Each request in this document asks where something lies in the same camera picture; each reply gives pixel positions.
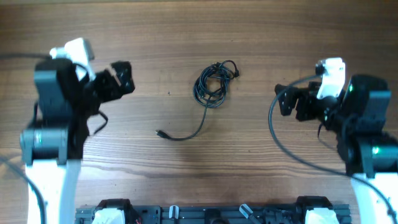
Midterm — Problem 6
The black usb cable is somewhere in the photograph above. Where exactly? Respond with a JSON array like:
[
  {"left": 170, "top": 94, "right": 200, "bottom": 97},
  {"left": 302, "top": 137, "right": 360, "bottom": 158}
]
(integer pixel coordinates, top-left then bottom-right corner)
[{"left": 155, "top": 59, "right": 240, "bottom": 142}]

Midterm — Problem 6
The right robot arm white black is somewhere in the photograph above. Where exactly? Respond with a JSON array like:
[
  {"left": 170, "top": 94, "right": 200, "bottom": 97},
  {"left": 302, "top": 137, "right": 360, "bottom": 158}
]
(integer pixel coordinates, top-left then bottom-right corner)
[{"left": 268, "top": 74, "right": 397, "bottom": 223}]

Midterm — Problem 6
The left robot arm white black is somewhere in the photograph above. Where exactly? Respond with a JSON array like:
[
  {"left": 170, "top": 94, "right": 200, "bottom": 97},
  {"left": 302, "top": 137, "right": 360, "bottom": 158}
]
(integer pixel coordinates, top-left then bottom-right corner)
[{"left": 20, "top": 58, "right": 135, "bottom": 223}]

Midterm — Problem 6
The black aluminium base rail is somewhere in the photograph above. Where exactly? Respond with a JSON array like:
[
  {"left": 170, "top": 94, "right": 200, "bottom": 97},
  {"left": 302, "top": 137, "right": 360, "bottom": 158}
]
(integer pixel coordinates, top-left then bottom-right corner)
[{"left": 75, "top": 196, "right": 352, "bottom": 224}]

